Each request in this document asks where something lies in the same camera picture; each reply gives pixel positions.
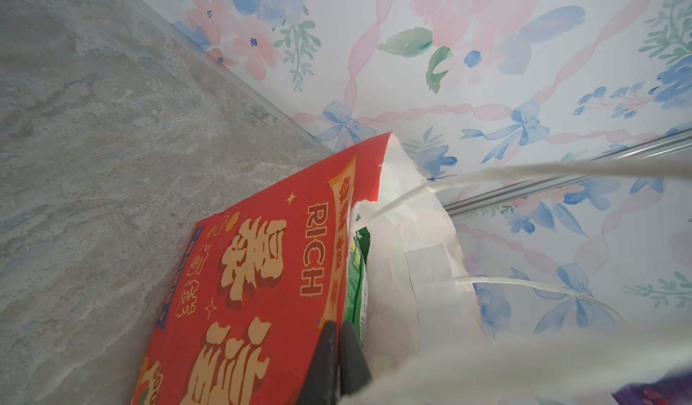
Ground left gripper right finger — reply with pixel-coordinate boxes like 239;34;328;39
339;320;372;397

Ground red pink paper bag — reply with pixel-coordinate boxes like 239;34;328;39
133;133;691;404

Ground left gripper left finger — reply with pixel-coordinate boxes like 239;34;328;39
297;320;338;405

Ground green snack bag small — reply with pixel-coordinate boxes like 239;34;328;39
343;228;371;347

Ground purple Fox's candy bag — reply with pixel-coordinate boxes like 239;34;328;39
612;372;692;405

